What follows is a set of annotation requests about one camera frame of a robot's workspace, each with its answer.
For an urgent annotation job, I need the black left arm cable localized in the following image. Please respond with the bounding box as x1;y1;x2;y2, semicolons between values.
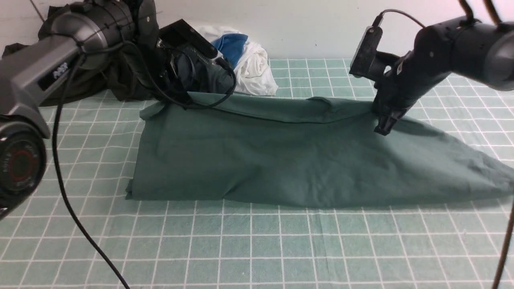
51;40;237;289

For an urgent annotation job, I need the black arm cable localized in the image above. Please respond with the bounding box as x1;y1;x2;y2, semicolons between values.
371;9;426;28
51;40;237;289

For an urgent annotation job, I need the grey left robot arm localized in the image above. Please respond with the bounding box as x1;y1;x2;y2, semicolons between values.
0;0;192;218

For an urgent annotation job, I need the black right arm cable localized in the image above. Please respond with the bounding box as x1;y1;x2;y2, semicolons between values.
371;9;426;28

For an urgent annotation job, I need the white crumpled garment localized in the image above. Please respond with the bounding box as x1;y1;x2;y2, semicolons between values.
195;25;278;96

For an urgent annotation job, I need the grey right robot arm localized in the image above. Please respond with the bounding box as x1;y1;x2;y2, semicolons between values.
372;16;514;136

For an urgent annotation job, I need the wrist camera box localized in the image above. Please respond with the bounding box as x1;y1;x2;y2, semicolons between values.
349;26;383;77
159;19;222;63

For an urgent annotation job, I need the green checkered tablecloth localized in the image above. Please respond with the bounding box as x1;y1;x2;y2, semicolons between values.
0;59;513;289

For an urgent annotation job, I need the green long sleeve shirt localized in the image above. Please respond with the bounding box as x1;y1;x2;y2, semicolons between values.
126;94;513;209

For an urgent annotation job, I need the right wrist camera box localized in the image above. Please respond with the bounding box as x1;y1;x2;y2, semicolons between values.
349;26;383;77

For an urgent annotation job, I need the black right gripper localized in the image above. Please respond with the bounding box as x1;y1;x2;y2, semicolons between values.
371;51;450;136

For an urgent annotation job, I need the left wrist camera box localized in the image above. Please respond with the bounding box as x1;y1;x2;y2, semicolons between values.
159;19;222;63

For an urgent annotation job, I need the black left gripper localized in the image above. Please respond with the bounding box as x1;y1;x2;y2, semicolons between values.
120;24;195;107

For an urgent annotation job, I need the dark grey crumpled garment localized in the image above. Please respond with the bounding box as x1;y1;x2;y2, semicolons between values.
169;53;237;94

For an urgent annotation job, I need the blue crumpled garment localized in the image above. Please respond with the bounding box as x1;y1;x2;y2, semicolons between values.
211;33;248;68

